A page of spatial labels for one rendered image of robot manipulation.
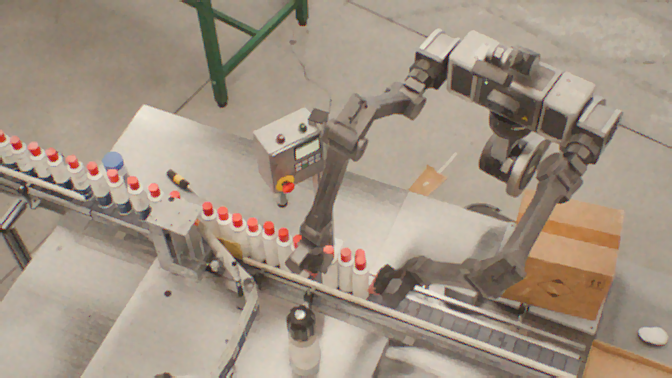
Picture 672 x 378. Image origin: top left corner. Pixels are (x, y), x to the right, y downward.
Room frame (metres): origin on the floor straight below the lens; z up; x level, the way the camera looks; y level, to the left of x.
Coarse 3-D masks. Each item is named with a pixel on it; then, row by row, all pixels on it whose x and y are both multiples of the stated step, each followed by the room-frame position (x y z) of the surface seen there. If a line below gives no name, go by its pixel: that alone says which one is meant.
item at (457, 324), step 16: (96, 208) 1.84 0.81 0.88; (112, 208) 1.83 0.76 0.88; (144, 224) 1.76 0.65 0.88; (272, 272) 1.56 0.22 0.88; (320, 272) 1.55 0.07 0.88; (384, 304) 1.42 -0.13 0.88; (400, 304) 1.42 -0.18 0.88; (416, 304) 1.42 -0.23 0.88; (400, 320) 1.37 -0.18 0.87; (432, 320) 1.36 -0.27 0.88; (448, 320) 1.36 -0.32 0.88; (464, 320) 1.36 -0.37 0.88; (480, 336) 1.30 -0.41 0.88; (496, 336) 1.30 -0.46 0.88; (512, 336) 1.30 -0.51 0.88; (512, 352) 1.25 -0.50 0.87; (528, 352) 1.24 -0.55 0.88; (544, 352) 1.24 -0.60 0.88; (560, 368) 1.19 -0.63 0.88; (576, 368) 1.18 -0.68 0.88
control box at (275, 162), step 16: (304, 112) 1.71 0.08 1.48; (272, 128) 1.66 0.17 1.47; (288, 128) 1.65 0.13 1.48; (256, 144) 1.63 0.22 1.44; (272, 144) 1.60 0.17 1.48; (288, 144) 1.60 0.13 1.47; (272, 160) 1.57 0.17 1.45; (288, 160) 1.59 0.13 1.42; (272, 176) 1.57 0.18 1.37; (288, 176) 1.58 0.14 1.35; (304, 176) 1.61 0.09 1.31
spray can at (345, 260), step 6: (342, 252) 1.49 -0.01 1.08; (348, 252) 1.49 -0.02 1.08; (342, 258) 1.48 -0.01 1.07; (348, 258) 1.48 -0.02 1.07; (342, 264) 1.47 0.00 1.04; (348, 264) 1.47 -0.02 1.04; (342, 270) 1.47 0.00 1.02; (348, 270) 1.47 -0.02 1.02; (342, 276) 1.47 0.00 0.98; (348, 276) 1.47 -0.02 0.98; (342, 282) 1.47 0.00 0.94; (348, 282) 1.47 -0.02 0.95; (342, 288) 1.47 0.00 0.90; (348, 288) 1.47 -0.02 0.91
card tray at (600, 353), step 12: (600, 348) 1.27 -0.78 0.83; (612, 348) 1.26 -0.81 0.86; (588, 360) 1.23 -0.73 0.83; (600, 360) 1.23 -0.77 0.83; (612, 360) 1.23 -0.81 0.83; (624, 360) 1.23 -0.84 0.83; (636, 360) 1.22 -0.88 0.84; (648, 360) 1.21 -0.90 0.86; (588, 372) 1.19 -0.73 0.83; (600, 372) 1.19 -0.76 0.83; (612, 372) 1.19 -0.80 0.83; (624, 372) 1.19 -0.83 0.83; (636, 372) 1.19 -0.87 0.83; (648, 372) 1.18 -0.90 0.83; (660, 372) 1.18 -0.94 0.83
